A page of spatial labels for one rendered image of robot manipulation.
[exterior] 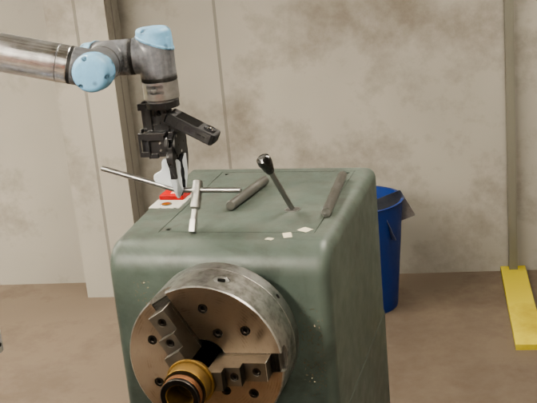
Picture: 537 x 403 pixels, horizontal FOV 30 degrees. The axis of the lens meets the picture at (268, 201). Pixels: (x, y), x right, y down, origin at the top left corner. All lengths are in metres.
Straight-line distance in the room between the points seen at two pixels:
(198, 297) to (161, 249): 0.23
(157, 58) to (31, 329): 3.10
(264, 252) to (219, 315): 0.19
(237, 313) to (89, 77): 0.53
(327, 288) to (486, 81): 3.00
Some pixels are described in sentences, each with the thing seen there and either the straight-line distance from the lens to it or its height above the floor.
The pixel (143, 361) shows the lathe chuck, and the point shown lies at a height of 1.07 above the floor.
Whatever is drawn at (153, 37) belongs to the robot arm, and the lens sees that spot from 2.07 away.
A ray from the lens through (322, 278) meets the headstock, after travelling 2.00.
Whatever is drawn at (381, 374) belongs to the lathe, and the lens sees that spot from 2.62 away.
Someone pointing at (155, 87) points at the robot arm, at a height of 1.57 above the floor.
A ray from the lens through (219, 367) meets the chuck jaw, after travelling 1.89.
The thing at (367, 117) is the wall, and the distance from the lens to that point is 4.94.
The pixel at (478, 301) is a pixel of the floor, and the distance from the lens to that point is 4.83.
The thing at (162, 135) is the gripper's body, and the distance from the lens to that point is 2.11.
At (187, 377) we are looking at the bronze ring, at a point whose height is 1.11.
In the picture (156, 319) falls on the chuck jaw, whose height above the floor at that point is 1.19.
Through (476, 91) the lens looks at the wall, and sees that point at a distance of 4.91.
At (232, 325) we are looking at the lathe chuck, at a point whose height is 1.16.
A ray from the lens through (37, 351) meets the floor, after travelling 4.79.
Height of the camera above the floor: 1.94
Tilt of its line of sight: 17 degrees down
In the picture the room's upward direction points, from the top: 5 degrees counter-clockwise
